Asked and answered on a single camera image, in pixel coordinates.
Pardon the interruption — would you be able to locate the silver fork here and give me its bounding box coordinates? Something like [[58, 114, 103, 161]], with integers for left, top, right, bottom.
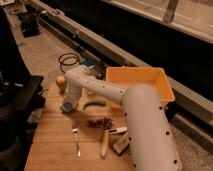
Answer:
[[72, 128, 81, 157]]

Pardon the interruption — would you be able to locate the blue electronic box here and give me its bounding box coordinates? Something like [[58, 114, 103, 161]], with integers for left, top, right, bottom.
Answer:
[[81, 59, 105, 80]]

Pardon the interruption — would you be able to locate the yellow plastic bin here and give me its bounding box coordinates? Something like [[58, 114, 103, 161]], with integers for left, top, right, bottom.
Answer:
[[106, 67, 175, 106]]

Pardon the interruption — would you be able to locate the wooden block brush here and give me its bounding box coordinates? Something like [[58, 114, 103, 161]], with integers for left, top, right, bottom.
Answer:
[[112, 133, 129, 155]]

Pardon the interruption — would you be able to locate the blue sponge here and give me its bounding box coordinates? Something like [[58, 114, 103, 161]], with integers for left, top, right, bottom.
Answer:
[[60, 102, 76, 113]]

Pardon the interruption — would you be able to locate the apple on green cup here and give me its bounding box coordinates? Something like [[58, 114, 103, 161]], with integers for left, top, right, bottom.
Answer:
[[56, 75, 66, 94]]

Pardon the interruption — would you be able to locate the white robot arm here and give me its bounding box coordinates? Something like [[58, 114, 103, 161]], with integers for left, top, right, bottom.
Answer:
[[63, 65, 181, 171]]

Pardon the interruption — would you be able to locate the black coiled cable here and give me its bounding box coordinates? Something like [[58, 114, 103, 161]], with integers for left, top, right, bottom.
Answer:
[[58, 52, 82, 74]]

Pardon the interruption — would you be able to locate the white handled utensil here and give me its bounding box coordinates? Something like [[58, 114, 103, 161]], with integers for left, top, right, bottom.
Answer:
[[108, 127, 127, 135]]

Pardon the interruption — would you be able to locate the black chair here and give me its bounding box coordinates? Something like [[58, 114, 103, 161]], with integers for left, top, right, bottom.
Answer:
[[0, 7, 45, 171]]

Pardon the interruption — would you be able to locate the dark grape bunch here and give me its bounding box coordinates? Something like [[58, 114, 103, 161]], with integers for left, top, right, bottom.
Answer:
[[87, 117, 113, 130]]

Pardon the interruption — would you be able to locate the black device on floor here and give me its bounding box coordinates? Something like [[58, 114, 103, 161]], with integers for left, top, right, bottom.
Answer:
[[21, 13, 39, 37]]

